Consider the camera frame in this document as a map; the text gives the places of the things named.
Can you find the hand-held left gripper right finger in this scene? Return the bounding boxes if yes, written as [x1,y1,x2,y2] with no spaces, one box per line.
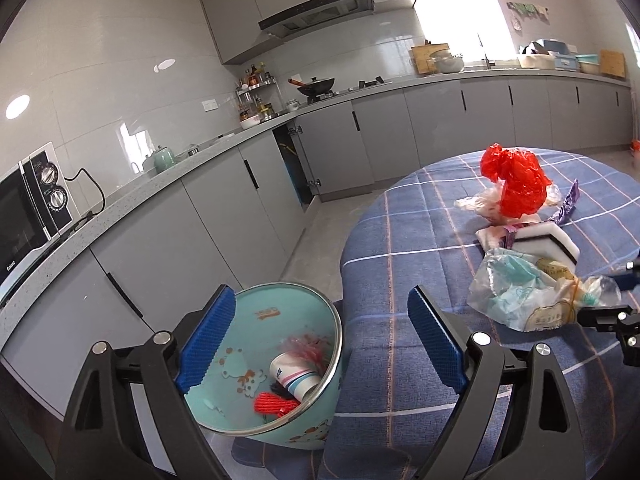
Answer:
[407,284,588,480]

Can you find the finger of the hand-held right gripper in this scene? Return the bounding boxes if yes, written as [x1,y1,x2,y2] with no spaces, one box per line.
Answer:
[612,257,640,292]
[577,305,640,367]

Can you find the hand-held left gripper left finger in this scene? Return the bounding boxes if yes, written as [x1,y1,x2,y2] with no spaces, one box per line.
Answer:
[54,284,237,480]

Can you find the teal cartoon print waste bin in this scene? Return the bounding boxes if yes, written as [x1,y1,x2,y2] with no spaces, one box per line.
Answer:
[182,282,351,458]

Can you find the clear bag of packets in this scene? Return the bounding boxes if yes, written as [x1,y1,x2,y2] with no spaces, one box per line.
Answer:
[467,246,623,333]

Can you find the white foam block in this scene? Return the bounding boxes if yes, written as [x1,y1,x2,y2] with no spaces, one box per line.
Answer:
[515,221,581,268]

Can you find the red foam net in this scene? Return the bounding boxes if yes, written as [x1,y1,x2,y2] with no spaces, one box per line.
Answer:
[253,391,296,417]

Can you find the white blue paper cup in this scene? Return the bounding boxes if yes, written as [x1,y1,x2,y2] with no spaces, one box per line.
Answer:
[269,352,323,403]

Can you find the purple snack wrapper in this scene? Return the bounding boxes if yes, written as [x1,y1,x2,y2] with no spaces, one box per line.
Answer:
[546,179,581,226]

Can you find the pink candy packet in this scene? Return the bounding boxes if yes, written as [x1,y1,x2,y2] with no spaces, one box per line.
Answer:
[280,336,333,366]

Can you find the white pink plastic bag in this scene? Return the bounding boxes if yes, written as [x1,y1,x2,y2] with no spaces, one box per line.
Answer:
[475,222,521,253]

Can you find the clear plastic bag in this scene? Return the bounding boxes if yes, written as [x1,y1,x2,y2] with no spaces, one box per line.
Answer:
[454,182,563,223]

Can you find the red plastic bag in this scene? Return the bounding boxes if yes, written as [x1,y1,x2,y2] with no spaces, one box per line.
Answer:
[480,143,553,221]

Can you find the blue plaid tablecloth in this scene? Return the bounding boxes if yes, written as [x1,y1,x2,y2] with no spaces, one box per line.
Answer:
[230,147,640,480]

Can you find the grey counter with lower cabinets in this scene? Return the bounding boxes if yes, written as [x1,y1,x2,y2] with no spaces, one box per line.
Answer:
[0,67,633,401]

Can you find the green ceramic teapot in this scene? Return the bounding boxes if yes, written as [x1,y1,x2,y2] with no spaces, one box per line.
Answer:
[152,145,177,173]

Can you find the light wooden board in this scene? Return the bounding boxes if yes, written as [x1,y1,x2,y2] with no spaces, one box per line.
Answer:
[599,50,627,79]

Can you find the black silver microwave oven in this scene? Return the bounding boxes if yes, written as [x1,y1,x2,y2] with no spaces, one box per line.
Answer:
[0,141,76,306]

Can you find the blue dish rack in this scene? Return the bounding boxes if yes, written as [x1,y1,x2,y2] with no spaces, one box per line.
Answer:
[537,40,581,72]

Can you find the metal spice rack with bottles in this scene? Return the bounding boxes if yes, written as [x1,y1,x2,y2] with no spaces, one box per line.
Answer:
[236,62,277,121]

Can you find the gas stove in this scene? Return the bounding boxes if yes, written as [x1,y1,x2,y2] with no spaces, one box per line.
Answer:
[305,76,393,103]

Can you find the black wok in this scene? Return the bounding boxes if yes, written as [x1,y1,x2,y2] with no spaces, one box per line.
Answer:
[287,76,337,98]

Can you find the wooden cutting board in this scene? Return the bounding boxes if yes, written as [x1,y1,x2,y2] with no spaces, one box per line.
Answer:
[411,44,448,77]

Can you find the bright kitchen window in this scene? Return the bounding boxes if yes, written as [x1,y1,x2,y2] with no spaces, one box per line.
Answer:
[404,0,518,68]

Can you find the black range hood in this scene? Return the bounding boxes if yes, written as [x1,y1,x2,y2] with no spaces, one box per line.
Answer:
[257,0,376,39]

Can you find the black power cable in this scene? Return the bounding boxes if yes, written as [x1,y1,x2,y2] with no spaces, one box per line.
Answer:
[60,166,107,233]

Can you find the hanging wall cloths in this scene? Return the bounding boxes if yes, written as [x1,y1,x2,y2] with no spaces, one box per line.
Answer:
[507,1,550,23]

